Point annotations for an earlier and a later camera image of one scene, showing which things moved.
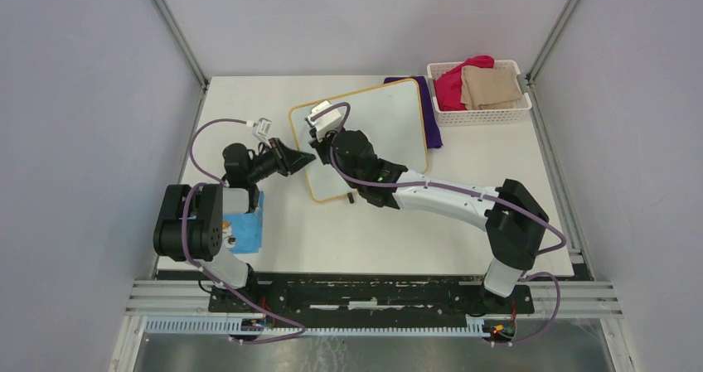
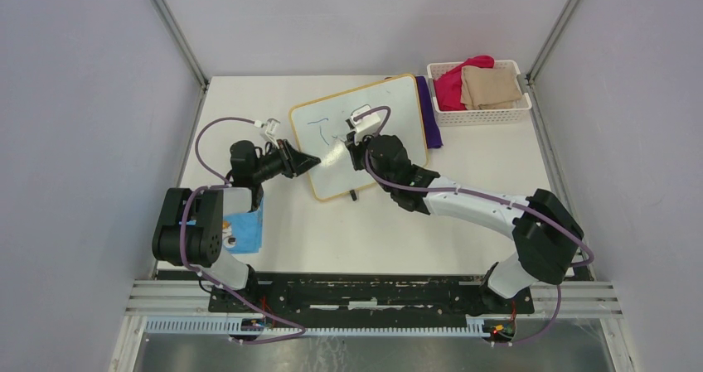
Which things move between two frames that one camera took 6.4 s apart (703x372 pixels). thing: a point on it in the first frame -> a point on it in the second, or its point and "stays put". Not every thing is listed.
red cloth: (448, 85) stays put
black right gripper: (321, 146) -> (356, 148)
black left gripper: (288, 161) stays put
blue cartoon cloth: (242, 232) stays put
